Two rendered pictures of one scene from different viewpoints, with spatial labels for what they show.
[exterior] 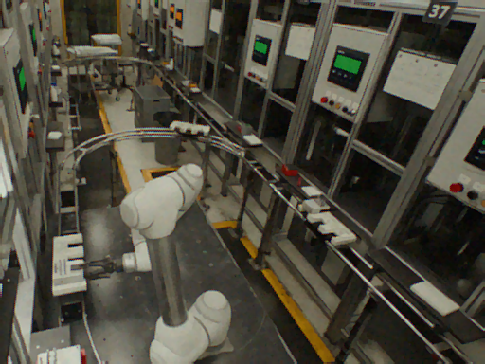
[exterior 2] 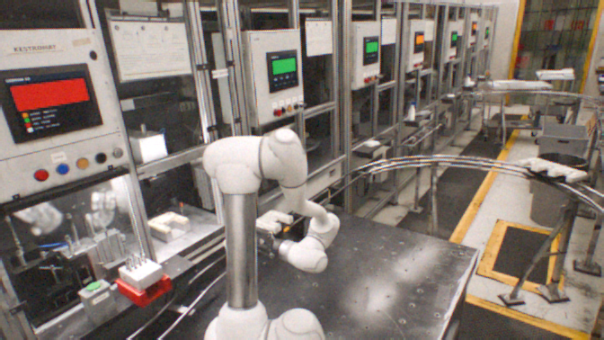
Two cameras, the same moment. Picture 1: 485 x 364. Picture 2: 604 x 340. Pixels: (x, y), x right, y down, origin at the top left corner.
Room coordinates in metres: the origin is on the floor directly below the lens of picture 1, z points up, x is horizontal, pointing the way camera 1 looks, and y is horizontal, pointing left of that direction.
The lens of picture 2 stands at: (0.48, -0.93, 1.79)
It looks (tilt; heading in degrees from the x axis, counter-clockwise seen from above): 22 degrees down; 56
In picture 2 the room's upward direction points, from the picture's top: 3 degrees counter-clockwise
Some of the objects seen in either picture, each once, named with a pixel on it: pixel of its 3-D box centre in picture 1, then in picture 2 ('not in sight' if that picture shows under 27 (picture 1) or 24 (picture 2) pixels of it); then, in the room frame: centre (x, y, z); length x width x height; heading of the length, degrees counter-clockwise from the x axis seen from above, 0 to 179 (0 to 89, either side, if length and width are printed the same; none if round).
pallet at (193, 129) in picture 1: (189, 131); (549, 172); (3.05, -0.02, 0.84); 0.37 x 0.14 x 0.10; 78
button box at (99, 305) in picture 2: not in sight; (97, 300); (0.43, 0.30, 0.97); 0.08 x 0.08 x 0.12; 20
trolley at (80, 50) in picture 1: (94, 73); (514, 110); (6.36, 1.80, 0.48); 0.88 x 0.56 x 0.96; 128
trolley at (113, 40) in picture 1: (108, 59); (551, 97); (7.70, 1.85, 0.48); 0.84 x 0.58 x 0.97; 28
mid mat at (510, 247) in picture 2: (170, 187); (523, 252); (3.34, 0.14, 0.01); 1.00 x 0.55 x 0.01; 20
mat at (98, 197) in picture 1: (88, 116); (484, 154); (5.40, 1.68, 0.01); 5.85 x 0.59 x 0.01; 20
